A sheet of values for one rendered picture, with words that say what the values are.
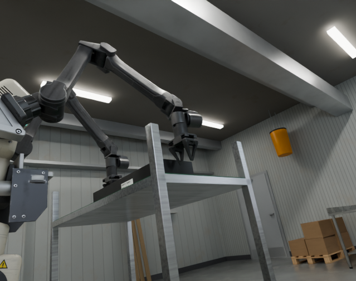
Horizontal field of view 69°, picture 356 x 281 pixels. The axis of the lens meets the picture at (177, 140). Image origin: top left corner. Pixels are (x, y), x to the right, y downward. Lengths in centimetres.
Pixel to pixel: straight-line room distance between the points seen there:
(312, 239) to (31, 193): 530
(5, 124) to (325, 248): 541
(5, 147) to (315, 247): 541
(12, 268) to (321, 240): 527
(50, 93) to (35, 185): 29
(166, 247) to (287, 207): 667
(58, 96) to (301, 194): 663
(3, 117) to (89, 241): 537
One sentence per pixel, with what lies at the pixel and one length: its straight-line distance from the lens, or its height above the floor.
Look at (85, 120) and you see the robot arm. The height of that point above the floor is 142.
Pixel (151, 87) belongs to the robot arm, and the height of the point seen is 136.
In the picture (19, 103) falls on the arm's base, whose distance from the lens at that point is 88.
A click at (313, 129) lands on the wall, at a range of 711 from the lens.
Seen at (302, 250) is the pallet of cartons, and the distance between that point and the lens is 594.
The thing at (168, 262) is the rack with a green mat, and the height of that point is 72.
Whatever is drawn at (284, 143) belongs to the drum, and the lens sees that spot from 684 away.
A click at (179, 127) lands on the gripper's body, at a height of 117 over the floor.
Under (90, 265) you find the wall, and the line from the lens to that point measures 611.
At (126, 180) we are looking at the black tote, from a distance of 116.
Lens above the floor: 77
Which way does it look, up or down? 21 degrees up
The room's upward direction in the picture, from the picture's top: 9 degrees counter-clockwise
